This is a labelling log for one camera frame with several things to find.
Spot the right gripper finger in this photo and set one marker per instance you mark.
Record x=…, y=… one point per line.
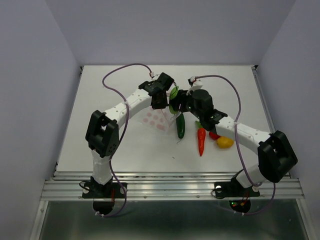
x=183, y=94
x=177, y=106

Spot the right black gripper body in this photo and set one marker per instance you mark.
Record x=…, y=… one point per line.
x=197, y=113

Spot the clear pink-dotted zip bag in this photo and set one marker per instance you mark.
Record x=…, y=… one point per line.
x=160, y=120

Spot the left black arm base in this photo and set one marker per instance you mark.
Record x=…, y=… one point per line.
x=107, y=200

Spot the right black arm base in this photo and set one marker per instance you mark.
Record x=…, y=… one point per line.
x=240, y=202

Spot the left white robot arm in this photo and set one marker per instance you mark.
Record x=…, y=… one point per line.
x=103, y=132

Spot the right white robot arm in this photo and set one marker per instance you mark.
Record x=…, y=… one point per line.
x=276, y=156

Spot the dark green cucumber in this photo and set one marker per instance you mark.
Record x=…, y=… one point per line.
x=180, y=126

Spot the orange carrot with leaves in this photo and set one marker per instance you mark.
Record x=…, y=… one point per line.
x=201, y=137

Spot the red bell pepper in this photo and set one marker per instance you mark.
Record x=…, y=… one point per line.
x=214, y=136

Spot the yellow lemon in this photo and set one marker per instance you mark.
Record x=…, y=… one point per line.
x=224, y=142

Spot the aluminium rail frame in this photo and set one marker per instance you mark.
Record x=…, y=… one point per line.
x=169, y=183

